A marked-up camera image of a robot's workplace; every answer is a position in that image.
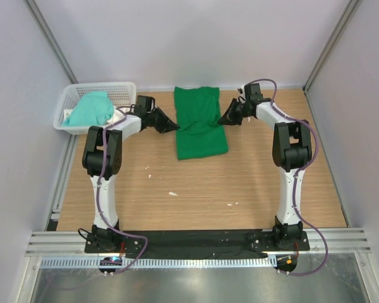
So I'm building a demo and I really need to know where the green t shirt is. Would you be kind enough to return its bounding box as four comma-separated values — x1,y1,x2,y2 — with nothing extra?
174,86,229,160

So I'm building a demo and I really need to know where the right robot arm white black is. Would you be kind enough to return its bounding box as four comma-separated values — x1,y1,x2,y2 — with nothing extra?
218,80,314,250

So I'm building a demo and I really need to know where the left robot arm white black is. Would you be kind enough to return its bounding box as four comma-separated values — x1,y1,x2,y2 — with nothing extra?
82,95,179,253

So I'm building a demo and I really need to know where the white t shirt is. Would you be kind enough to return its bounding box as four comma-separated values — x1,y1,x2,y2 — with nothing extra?
63,106,127,125

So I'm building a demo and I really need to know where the white plastic basket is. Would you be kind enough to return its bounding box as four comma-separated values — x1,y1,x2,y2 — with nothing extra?
53,82,136,135

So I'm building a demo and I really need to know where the teal t shirt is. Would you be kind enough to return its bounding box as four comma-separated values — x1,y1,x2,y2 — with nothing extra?
61,91,114,127

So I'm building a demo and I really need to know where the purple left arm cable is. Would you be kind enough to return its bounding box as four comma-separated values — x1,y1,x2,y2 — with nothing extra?
96,105,149,274

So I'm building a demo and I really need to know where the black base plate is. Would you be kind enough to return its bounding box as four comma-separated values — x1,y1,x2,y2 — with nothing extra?
84,229,310,260

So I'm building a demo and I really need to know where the white slotted cable duct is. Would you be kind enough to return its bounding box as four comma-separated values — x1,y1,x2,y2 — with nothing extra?
40,256,277,270

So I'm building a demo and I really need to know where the aluminium frame rail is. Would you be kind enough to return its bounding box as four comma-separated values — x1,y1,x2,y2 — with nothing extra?
26,228,370,259

